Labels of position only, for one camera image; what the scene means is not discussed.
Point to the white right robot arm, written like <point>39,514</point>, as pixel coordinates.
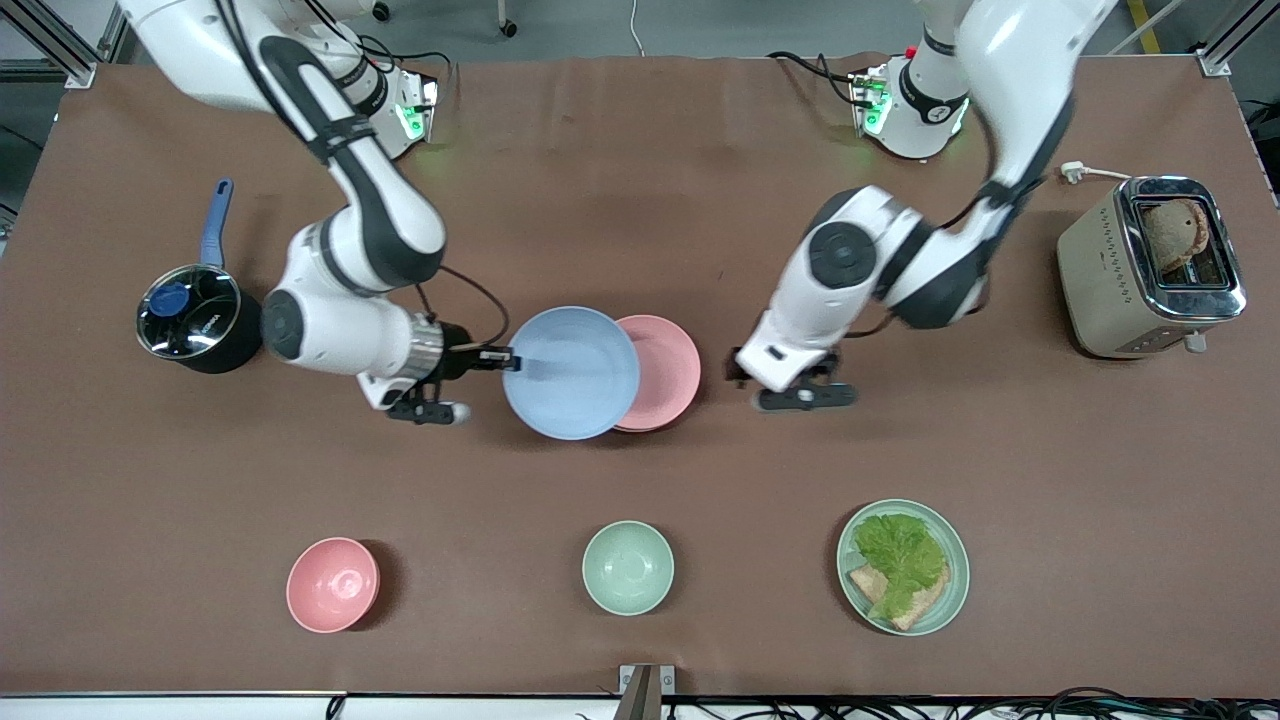
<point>380,220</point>

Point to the white toaster power plug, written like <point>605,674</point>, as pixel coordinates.
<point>1075,172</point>

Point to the beige chrome toaster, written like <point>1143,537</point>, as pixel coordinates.
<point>1105,290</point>

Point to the green bowl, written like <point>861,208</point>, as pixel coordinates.
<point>628,567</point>

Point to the metal table edge bracket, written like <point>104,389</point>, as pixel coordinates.
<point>645,690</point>

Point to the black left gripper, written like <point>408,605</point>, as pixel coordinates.
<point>733,370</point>

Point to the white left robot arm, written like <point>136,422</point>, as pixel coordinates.
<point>850,250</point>

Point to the pink plate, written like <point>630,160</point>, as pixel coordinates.
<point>668,370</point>

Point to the brown bread slice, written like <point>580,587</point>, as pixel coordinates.
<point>925,605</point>

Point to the glass lid blue knob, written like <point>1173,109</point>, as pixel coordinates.
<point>200,320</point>

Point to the brown table cover sheet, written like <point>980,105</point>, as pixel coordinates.
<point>640,200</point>

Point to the pink bowl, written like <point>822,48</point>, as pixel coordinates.
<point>332,585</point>

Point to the brown toast slice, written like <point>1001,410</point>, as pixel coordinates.
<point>1172,240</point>

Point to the aluminium frame post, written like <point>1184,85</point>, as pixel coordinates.
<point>1225,50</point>
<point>50,40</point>

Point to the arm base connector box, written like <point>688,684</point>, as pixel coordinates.
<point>420,105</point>

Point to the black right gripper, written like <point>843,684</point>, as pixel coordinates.
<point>458,358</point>

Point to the light blue plate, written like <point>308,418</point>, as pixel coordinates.
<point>575,375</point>

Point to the green plate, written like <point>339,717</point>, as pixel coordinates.
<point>955,590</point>

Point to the green lettuce leaf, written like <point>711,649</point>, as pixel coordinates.
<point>900,555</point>

